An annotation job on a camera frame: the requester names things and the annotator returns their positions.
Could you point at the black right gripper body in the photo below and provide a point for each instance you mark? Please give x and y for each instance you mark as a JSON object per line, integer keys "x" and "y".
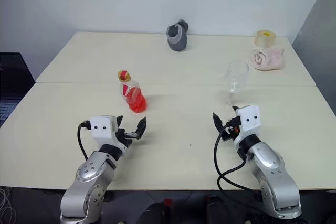
{"x": 230, "y": 130}

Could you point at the clear wine glass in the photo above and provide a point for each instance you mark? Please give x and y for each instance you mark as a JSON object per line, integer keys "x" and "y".
{"x": 236, "y": 77}

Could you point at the dark rounded shape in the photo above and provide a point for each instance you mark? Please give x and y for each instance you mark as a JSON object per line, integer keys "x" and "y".
{"x": 218, "y": 209}
{"x": 155, "y": 214}

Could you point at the black cabinet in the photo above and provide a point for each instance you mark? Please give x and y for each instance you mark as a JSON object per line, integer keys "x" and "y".
{"x": 13, "y": 77}

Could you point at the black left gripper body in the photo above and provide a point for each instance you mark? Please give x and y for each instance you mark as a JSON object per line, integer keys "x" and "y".
{"x": 125, "y": 136}

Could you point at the rolled pink towel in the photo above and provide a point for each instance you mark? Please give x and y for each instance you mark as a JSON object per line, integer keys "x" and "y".
{"x": 267, "y": 58}

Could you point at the yellow red bottle cap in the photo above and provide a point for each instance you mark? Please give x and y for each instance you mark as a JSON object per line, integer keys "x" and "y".
{"x": 124, "y": 75}

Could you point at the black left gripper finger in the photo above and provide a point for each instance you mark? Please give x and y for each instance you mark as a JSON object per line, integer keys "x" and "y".
{"x": 119, "y": 123}
{"x": 140, "y": 128}

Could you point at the small red object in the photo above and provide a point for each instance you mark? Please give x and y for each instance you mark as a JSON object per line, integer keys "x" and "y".
{"x": 168, "y": 202}

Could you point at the grey gridded panel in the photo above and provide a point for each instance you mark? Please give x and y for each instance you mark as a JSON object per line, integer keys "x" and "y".
{"x": 6, "y": 111}

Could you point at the red liquid plastic bottle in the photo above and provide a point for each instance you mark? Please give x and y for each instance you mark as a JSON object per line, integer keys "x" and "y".
{"x": 136, "y": 102}

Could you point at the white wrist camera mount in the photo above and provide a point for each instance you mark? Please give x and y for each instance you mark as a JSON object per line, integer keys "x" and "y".
{"x": 103, "y": 132}
{"x": 249, "y": 129}

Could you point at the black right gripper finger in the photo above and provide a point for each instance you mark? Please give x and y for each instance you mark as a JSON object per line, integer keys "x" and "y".
{"x": 218, "y": 123}
{"x": 235, "y": 110}

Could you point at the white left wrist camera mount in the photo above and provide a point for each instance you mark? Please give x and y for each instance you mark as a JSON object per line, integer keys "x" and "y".
{"x": 103, "y": 132}

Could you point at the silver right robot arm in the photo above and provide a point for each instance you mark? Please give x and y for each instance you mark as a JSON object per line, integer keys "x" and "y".
{"x": 273, "y": 171}

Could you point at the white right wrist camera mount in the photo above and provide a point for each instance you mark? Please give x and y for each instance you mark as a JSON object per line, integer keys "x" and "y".
{"x": 249, "y": 129}

